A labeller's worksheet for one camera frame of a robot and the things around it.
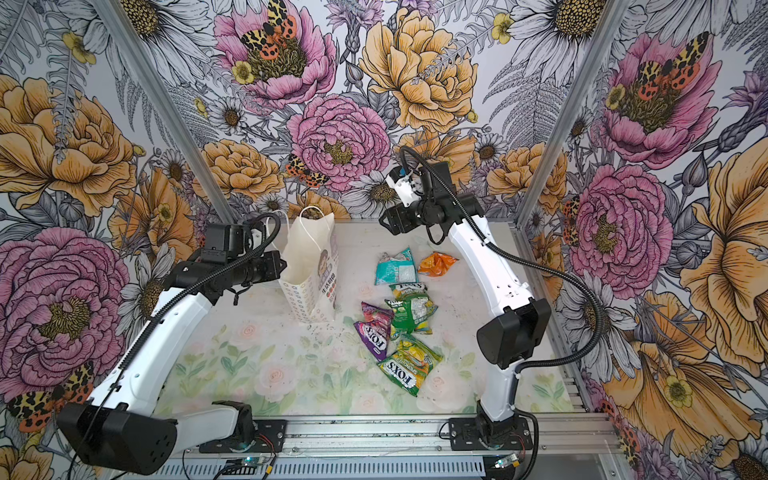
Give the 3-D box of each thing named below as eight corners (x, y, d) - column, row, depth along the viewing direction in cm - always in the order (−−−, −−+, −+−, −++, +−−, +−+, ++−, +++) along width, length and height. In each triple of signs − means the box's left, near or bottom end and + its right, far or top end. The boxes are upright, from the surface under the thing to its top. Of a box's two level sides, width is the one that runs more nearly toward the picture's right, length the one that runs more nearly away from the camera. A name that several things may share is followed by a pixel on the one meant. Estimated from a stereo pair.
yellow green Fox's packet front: (379, 368, 87) (378, 362, 83) (406, 335, 93) (407, 329, 90) (415, 398, 81) (416, 394, 78) (441, 361, 88) (443, 356, 84)
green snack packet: (391, 339, 92) (391, 322, 83) (387, 316, 97) (387, 299, 88) (435, 332, 93) (439, 315, 85) (429, 311, 98) (433, 292, 90)
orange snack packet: (428, 283, 105) (430, 270, 99) (418, 270, 108) (419, 258, 102) (452, 269, 108) (456, 257, 103) (442, 258, 112) (444, 245, 106)
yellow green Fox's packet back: (392, 301, 100) (392, 295, 97) (390, 290, 103) (390, 284, 100) (427, 296, 101) (428, 290, 99) (424, 285, 104) (425, 279, 101)
